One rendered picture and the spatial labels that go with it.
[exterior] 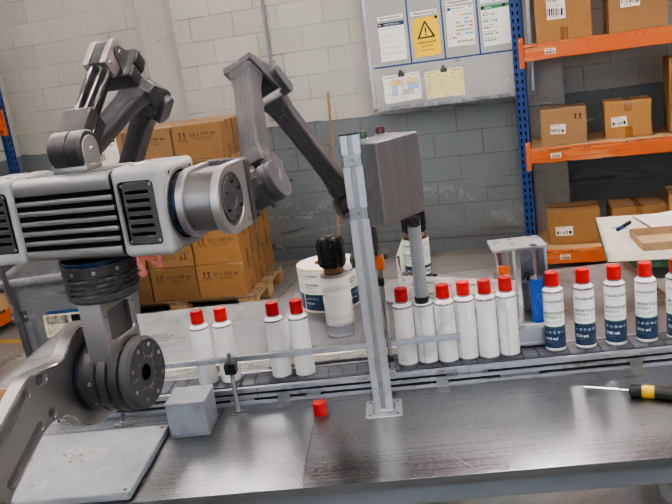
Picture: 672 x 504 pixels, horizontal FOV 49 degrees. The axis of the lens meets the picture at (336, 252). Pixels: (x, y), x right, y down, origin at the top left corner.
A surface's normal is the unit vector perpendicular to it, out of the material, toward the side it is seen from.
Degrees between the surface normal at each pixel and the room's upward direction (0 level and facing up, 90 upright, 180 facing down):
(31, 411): 90
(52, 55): 90
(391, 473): 0
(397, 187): 90
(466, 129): 90
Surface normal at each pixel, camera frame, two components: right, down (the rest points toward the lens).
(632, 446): -0.13, -0.96
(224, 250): -0.16, 0.26
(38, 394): 0.96, -0.06
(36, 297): 0.07, 0.29
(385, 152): 0.77, 0.05
